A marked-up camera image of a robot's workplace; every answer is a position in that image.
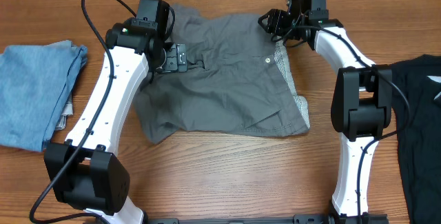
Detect grey shorts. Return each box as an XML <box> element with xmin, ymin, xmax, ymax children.
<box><xmin>133</xmin><ymin>5</ymin><xmax>310</xmax><ymax>143</ymax></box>

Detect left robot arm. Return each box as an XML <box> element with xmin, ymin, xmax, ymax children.
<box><xmin>30</xmin><ymin>0</ymin><xmax>187</xmax><ymax>223</ymax></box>

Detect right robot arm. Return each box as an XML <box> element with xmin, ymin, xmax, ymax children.
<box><xmin>258</xmin><ymin>0</ymin><xmax>392</xmax><ymax>223</ymax></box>

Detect folded blue denim garment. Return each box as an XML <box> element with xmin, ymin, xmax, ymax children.
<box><xmin>1</xmin><ymin>40</ymin><xmax>88</xmax><ymax>152</ymax></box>

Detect black shirt with white print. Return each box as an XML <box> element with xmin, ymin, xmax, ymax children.
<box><xmin>391</xmin><ymin>54</ymin><xmax>440</xmax><ymax>223</ymax></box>

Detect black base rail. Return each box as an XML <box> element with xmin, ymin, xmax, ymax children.
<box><xmin>147</xmin><ymin>214</ymin><xmax>389</xmax><ymax>224</ymax></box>

